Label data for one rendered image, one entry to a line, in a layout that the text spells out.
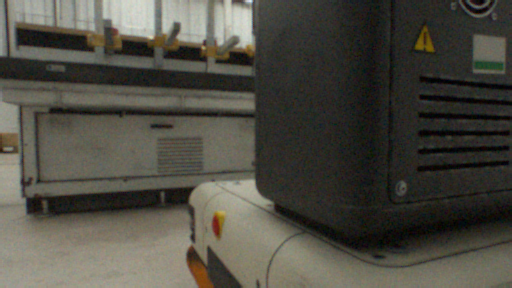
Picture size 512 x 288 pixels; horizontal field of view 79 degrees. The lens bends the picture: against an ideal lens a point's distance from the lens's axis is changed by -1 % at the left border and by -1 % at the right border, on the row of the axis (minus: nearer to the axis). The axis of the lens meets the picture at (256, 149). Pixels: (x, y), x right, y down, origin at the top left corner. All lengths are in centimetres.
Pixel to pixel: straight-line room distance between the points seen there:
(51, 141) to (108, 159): 27
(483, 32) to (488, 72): 5
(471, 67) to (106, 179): 162
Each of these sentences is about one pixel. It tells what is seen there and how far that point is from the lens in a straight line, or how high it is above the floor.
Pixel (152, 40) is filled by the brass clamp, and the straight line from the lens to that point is 158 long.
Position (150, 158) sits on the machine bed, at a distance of 179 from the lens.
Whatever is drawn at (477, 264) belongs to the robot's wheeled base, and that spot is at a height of 28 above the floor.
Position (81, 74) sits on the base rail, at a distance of 153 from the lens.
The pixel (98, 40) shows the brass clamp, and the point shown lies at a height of 80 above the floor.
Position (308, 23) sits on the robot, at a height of 53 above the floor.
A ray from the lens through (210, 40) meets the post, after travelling 165.
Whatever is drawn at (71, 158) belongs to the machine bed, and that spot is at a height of 28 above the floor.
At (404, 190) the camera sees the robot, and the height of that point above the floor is 35.
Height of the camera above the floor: 40
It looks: 3 degrees down
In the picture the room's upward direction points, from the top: straight up
